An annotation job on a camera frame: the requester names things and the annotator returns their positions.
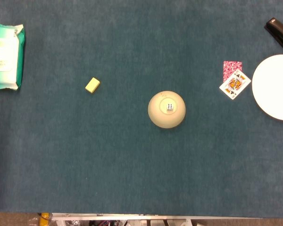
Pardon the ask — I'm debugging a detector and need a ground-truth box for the yellow rectangular eraser block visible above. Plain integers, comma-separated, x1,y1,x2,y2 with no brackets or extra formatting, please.
85,77,101,94

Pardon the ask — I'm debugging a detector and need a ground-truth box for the yellow plastic object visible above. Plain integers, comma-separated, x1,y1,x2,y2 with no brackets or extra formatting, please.
39,212,50,226

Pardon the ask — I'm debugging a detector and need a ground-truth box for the white metal robot base frame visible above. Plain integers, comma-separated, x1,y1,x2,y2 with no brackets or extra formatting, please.
51,213,206,226

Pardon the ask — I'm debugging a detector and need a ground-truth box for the white round plate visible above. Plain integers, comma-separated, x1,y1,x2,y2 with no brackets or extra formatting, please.
251,54,283,121

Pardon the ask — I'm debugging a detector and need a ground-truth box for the blue felt table cloth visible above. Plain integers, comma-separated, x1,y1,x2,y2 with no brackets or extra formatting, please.
0,0,283,218

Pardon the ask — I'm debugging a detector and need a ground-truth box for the black stapler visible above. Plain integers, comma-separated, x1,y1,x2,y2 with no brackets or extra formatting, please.
264,17,283,54

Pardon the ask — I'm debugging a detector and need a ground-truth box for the red patterned playing card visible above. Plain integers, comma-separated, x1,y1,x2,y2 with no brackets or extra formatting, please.
223,61,243,83

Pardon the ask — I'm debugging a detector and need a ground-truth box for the green white wet wipes pack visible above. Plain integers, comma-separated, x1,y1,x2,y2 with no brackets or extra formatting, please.
0,23,25,91

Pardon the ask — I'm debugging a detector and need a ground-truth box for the cream upturned ceramic bowl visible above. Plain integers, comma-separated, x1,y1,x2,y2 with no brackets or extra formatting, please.
148,90,186,129

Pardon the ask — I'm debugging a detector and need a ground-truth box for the king of clubs card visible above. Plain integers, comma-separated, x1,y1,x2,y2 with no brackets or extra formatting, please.
219,69,252,100

